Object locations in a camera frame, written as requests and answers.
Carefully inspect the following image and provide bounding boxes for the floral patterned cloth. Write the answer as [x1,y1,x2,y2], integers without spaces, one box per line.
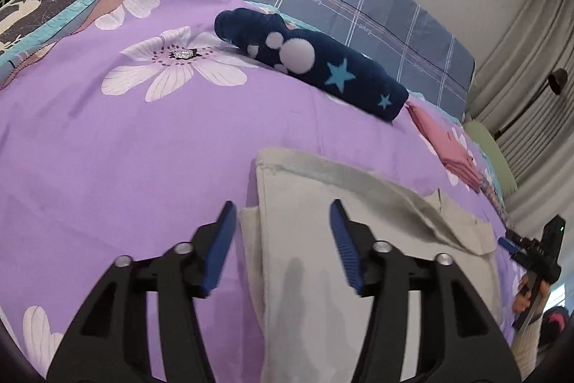
[481,170,512,226]

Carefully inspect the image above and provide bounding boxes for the person's right forearm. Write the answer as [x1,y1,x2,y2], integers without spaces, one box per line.
[511,311,545,383]

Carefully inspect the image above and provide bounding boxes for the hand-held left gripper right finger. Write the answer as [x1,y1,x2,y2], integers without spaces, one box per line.
[329,198,523,383]

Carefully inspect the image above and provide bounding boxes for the white curtain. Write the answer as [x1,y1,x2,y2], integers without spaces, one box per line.
[466,0,574,226]

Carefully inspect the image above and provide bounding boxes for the black floor lamp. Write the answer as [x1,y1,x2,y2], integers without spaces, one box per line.
[493,69,568,139]

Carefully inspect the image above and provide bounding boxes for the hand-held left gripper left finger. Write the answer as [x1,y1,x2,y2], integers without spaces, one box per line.
[47,200,237,383]

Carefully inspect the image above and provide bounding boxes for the green pillow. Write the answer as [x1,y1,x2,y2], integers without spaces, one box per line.
[464,120,517,191]

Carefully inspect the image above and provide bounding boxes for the pink folded clothes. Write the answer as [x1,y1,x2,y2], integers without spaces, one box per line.
[406,102,483,192]

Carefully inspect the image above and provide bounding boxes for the person's right hand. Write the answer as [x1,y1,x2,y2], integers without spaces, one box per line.
[512,275,550,314]

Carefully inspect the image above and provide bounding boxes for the navy star-print folded garment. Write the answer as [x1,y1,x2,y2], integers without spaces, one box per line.
[214,8,410,123]

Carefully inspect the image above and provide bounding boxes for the purple floral bedsheet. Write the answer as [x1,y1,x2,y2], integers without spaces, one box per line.
[0,0,527,383]

